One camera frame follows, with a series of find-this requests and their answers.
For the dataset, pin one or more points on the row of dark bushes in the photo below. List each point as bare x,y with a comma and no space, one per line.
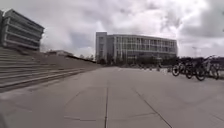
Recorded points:
140,60

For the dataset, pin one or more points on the pale glass-fronted building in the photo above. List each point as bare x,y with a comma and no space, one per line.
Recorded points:
140,46

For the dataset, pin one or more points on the grey paved plaza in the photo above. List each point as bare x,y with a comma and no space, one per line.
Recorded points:
133,100

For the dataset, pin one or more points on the row of parked bicycles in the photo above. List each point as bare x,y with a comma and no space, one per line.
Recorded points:
196,68

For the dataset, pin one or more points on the wide grey stone steps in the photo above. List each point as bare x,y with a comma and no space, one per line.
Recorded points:
23,71

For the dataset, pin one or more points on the grey building with window bands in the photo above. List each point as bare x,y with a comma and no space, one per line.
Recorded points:
20,31

